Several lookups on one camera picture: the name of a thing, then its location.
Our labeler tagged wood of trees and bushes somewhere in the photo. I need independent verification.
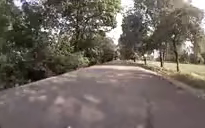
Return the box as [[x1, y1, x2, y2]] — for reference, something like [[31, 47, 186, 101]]
[[0, 0, 123, 93]]

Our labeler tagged grass field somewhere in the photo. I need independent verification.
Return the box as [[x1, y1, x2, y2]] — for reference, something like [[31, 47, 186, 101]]
[[136, 60, 205, 95]]

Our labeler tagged brown paved path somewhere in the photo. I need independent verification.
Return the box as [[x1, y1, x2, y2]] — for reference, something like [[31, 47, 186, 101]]
[[0, 62, 205, 128]]

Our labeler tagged tall dark tree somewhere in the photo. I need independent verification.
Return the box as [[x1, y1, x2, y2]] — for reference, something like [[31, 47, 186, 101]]
[[117, 13, 148, 62]]

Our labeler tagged small leafy tree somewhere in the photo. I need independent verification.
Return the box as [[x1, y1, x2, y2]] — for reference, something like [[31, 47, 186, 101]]
[[156, 4, 205, 73], [146, 19, 171, 69]]

